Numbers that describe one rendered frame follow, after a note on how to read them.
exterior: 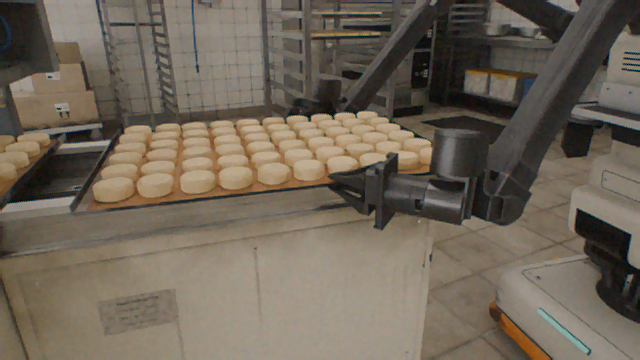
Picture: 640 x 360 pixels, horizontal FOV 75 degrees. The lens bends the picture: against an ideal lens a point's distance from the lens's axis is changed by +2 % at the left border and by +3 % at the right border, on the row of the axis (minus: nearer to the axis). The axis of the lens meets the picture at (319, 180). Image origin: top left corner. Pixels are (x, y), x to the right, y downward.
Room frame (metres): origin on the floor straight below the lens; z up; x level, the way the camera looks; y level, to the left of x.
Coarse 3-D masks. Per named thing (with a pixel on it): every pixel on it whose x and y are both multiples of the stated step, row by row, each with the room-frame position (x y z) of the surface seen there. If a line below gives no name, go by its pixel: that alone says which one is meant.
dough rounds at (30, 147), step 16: (0, 144) 0.74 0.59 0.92; (16, 144) 0.72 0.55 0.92; (32, 144) 0.72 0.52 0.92; (48, 144) 0.77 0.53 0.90; (0, 160) 0.63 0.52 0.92; (16, 160) 0.64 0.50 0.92; (32, 160) 0.69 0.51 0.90; (0, 176) 0.58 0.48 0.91; (16, 176) 0.60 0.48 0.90; (0, 192) 0.54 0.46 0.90
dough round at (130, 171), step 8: (104, 168) 0.59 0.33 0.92; (112, 168) 0.59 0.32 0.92; (120, 168) 0.59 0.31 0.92; (128, 168) 0.59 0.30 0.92; (136, 168) 0.60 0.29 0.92; (104, 176) 0.57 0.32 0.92; (112, 176) 0.57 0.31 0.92; (120, 176) 0.57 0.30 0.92; (128, 176) 0.57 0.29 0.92; (136, 176) 0.59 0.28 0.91
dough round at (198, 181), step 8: (184, 176) 0.56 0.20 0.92; (192, 176) 0.56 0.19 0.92; (200, 176) 0.56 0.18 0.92; (208, 176) 0.56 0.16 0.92; (184, 184) 0.54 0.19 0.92; (192, 184) 0.54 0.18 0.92; (200, 184) 0.54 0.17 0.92; (208, 184) 0.55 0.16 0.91; (192, 192) 0.54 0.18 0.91; (200, 192) 0.54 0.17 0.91
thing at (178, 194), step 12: (240, 132) 0.87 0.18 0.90; (180, 144) 0.78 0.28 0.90; (180, 156) 0.71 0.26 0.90; (180, 168) 0.64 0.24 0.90; (216, 168) 0.64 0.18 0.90; (252, 168) 0.64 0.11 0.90; (324, 168) 0.65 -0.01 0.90; (420, 168) 0.64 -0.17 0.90; (216, 180) 0.59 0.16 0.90; (288, 180) 0.59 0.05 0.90; (300, 180) 0.59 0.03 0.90; (324, 180) 0.59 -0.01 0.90; (180, 192) 0.54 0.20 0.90; (216, 192) 0.54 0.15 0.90; (228, 192) 0.54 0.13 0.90; (240, 192) 0.54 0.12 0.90; (96, 204) 0.50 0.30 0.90; (108, 204) 0.50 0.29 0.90; (120, 204) 0.50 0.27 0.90; (132, 204) 0.50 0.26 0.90
